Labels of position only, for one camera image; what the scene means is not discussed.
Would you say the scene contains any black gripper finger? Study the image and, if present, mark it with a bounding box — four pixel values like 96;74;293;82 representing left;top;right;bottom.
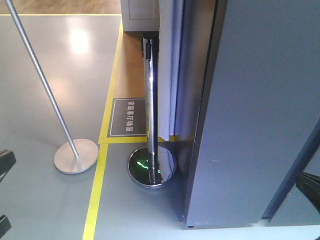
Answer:
295;172;320;212
0;149;16;181
0;215;12;238

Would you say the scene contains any fridge door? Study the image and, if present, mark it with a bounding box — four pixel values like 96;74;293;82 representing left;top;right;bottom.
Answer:
185;0;320;228

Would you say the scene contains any matte silver stand pole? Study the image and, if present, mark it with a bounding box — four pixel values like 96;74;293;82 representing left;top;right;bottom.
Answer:
4;0;100;175

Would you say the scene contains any grey floor sign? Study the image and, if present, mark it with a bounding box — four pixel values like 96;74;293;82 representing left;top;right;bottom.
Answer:
107;98;147;137

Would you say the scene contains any chrome stanchion post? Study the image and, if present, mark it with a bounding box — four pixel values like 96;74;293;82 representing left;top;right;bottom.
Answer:
127;32;178;189

